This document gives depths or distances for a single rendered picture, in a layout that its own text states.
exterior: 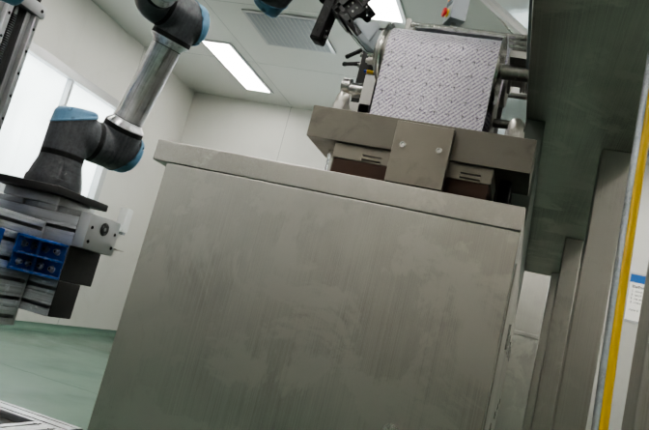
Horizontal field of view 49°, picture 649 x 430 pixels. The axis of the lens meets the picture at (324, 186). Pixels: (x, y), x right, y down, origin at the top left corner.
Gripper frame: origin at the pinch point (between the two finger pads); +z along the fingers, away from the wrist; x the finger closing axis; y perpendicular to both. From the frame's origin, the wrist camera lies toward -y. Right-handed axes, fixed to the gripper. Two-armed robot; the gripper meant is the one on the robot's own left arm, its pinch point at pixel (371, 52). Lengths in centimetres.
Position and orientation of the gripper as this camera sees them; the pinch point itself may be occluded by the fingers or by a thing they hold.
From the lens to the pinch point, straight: 164.6
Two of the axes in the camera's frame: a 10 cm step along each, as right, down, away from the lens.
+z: 5.6, 7.6, -3.4
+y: 7.9, -6.1, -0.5
